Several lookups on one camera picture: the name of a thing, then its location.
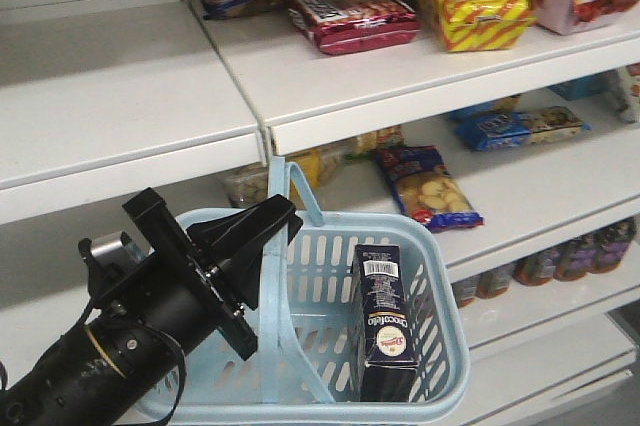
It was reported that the white store shelving unit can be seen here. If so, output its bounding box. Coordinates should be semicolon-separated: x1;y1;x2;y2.
0;0;640;426

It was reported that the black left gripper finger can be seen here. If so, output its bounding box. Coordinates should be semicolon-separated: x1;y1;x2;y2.
219;214;303;310
187;194;296;269

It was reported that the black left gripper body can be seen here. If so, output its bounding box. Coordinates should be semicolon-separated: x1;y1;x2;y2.
122;188;258;360

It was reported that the light blue shopping basket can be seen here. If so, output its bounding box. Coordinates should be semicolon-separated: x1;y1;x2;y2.
130;155;471;426

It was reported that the dark blue cookie box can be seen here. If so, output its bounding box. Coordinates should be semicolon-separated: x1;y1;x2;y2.
350;244;419;402

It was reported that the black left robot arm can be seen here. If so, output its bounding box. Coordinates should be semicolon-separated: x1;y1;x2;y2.
1;189;302;425

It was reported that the yellow striped biscuit packet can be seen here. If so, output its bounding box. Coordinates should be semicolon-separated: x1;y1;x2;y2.
419;0;535;52

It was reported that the blue round cracker packet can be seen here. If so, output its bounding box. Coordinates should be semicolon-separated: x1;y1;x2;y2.
374;146;484;233

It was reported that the blue chocolate cookie packet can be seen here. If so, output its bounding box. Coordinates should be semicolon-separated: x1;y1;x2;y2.
454;106;590;151

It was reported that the red maroon cookie packet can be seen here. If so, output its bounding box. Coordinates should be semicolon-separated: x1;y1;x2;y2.
287;0;420;55

